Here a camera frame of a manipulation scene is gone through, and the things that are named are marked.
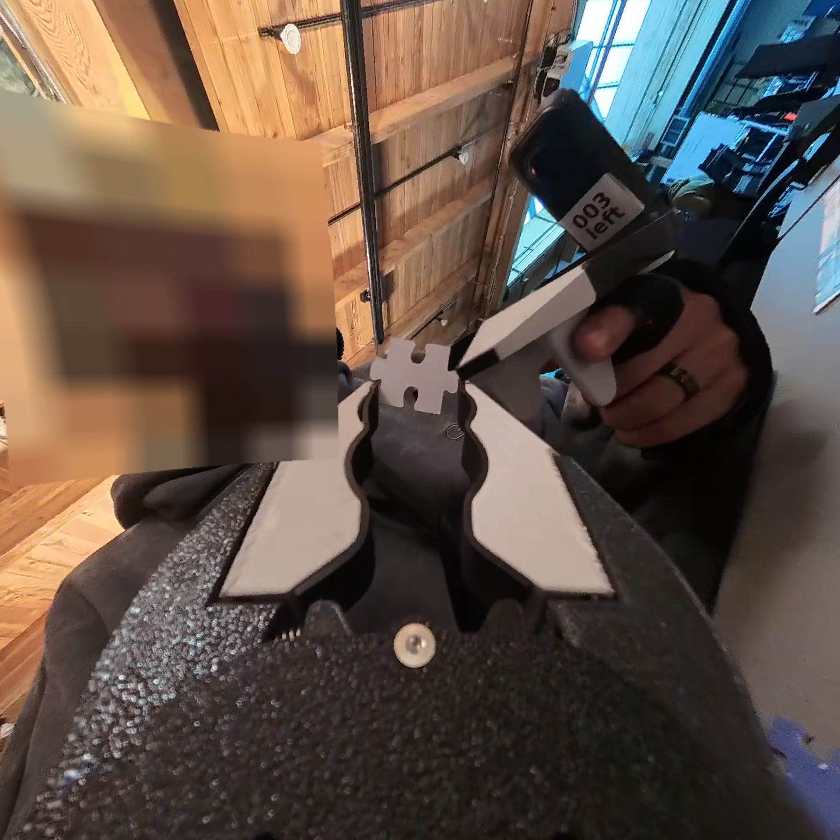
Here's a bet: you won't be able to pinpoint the person's left hand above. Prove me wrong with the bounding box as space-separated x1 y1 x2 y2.
567 289 750 448

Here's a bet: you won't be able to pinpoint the blue puzzle piece white corner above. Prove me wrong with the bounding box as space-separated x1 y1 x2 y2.
369 338 459 416

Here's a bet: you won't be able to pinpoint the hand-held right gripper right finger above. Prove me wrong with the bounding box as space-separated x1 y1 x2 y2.
462 384 618 599

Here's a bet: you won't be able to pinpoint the black ceiling pipe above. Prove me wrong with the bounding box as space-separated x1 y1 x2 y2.
340 0 387 345

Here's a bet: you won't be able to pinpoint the cluttered storage shelves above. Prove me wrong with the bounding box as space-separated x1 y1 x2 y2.
656 0 840 217

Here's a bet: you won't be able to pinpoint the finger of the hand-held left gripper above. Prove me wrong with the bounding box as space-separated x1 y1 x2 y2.
453 266 597 383

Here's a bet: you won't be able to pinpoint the person's dark grey sweater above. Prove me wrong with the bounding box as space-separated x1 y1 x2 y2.
0 357 723 840

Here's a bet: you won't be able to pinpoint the person's left forearm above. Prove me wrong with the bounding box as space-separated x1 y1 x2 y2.
630 259 775 611

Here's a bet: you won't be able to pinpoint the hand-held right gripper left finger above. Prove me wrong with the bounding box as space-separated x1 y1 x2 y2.
218 381 383 599

